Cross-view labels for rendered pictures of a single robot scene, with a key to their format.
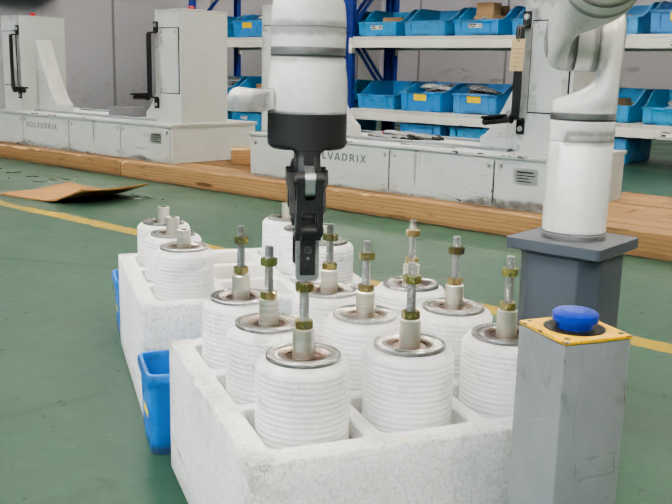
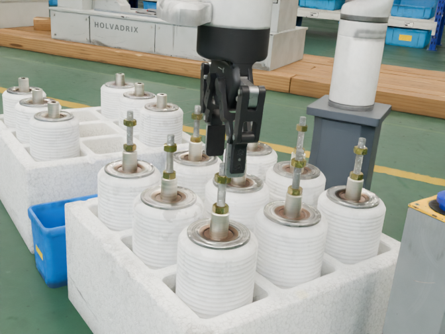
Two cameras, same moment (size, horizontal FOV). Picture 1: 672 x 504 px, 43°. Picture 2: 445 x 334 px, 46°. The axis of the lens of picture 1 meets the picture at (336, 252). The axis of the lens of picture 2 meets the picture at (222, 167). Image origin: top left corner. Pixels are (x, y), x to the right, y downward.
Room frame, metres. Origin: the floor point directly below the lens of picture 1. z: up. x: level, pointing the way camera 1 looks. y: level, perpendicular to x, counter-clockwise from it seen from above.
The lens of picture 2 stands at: (0.28, 0.18, 0.54)
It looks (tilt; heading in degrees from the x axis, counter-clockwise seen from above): 20 degrees down; 345
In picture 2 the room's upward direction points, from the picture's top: 4 degrees clockwise
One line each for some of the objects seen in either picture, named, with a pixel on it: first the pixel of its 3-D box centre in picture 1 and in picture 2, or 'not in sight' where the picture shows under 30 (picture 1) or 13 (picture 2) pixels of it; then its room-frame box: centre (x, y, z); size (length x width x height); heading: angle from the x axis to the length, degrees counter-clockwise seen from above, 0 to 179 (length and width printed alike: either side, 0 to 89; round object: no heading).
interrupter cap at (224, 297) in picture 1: (240, 297); (129, 169); (1.04, 0.12, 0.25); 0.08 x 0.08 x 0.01
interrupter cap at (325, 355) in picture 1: (303, 356); (218, 233); (0.82, 0.03, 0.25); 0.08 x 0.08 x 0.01
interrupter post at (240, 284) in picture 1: (240, 287); (129, 161); (1.04, 0.12, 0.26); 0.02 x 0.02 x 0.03
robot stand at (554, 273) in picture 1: (564, 334); (340, 173); (1.25, -0.35, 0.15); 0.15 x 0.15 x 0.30; 50
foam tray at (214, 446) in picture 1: (360, 443); (230, 277); (0.98, -0.04, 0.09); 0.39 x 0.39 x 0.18; 22
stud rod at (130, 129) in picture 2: (240, 255); (130, 135); (1.04, 0.12, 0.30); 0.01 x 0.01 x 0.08
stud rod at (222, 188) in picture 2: (304, 306); (221, 194); (0.82, 0.03, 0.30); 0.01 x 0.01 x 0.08
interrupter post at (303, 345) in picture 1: (303, 343); (219, 224); (0.82, 0.03, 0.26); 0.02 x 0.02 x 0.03
